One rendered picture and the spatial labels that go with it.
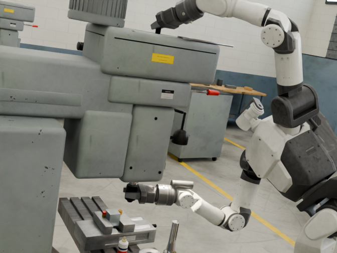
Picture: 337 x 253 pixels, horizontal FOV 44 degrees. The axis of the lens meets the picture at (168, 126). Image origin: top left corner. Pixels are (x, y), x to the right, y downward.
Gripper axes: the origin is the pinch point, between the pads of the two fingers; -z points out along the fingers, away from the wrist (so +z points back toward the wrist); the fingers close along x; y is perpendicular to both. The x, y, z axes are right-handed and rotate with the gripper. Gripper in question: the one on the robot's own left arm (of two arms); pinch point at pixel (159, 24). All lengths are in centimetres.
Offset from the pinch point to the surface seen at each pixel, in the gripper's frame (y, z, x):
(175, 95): -27.8, -1.0, -0.5
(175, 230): -74, -1, -21
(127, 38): -7.4, -0.1, -21.7
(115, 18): 0.2, -1.9, -23.2
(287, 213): -153, -121, 361
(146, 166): -51, -20, -5
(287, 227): -160, -109, 320
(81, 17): 2.2, -8.5, -31.9
